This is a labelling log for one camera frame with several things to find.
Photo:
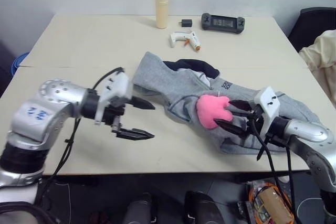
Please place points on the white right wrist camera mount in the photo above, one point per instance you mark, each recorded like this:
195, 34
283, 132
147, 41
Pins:
269, 103

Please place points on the black chair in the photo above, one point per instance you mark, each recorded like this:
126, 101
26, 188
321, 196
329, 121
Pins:
312, 27

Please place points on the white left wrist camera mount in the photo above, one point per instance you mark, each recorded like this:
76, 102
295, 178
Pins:
115, 87

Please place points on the grey zip jacket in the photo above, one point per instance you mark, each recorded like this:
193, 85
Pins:
168, 82

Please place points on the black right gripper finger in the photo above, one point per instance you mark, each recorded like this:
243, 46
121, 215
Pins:
231, 127
241, 105

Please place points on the white hot glue gun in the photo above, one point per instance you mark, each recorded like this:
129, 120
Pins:
181, 37

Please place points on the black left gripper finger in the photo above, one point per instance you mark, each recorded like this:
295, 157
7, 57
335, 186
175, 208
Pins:
136, 134
143, 105

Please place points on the pink plush toy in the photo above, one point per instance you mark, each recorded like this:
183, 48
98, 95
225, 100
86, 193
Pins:
211, 111

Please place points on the dark rounded shape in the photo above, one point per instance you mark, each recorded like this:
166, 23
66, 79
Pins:
202, 208
139, 209

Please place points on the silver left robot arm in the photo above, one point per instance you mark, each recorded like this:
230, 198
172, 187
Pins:
52, 119

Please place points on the black handheld controller with screen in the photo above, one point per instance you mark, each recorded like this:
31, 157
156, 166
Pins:
223, 22

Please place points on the tall cream cylinder bottle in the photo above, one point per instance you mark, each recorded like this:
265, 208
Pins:
161, 1

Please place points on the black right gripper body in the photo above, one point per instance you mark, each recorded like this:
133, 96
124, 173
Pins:
254, 125

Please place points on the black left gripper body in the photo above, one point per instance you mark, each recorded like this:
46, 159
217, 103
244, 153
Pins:
114, 115

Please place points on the blue round container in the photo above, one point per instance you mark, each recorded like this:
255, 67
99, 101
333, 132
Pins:
19, 64

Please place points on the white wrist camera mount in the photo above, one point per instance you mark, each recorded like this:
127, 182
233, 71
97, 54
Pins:
115, 87
269, 103

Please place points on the small black power adapter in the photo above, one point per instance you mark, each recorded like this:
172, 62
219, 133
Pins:
186, 23

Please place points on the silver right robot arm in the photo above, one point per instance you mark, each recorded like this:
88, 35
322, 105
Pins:
307, 129

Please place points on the cream cloth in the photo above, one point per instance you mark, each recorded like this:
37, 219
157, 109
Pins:
323, 56

